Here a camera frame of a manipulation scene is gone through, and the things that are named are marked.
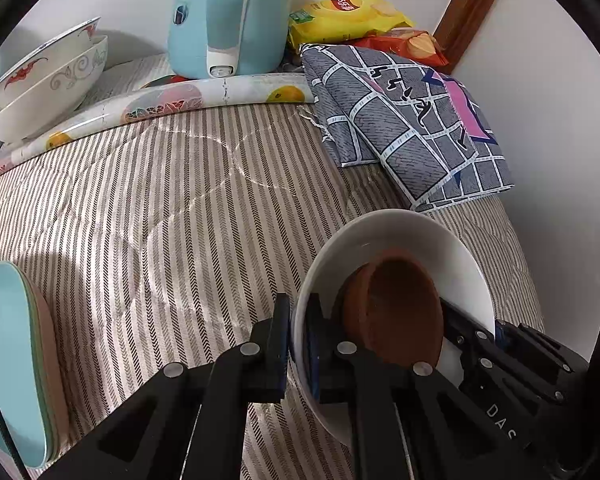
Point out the light blue electric kettle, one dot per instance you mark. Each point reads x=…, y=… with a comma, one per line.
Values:
x=222, y=38

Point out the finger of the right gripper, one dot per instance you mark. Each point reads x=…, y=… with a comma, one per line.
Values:
x=465, y=329

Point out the grey checked folded cloth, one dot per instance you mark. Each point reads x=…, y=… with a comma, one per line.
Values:
x=422, y=127

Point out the striped quilted table cover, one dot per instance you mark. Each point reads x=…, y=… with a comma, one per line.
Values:
x=165, y=240

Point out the brown small bowl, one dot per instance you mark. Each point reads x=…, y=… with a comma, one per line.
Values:
x=390, y=306

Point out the yellow chips bag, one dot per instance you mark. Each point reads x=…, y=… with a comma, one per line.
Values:
x=334, y=21

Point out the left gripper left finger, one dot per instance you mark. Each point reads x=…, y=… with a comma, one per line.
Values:
x=253, y=372

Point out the teal square plate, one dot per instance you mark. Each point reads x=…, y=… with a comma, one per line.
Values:
x=20, y=398

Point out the red snack bag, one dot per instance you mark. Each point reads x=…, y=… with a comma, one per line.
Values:
x=415, y=44

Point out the large white porcelain bowl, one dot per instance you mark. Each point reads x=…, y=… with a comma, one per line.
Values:
x=42, y=105

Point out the blue patterned porcelain bowl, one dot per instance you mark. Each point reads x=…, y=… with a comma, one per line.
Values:
x=45, y=59

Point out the brown wooden door frame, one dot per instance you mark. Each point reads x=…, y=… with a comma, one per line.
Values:
x=458, y=26

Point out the white round bowl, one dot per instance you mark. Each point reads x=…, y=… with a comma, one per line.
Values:
x=454, y=271

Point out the fruit print plastic mat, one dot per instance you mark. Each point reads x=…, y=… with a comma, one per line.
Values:
x=159, y=101

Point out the light green square plate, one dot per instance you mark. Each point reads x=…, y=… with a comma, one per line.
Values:
x=51, y=433

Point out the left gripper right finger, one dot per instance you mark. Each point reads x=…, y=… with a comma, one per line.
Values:
x=342, y=373

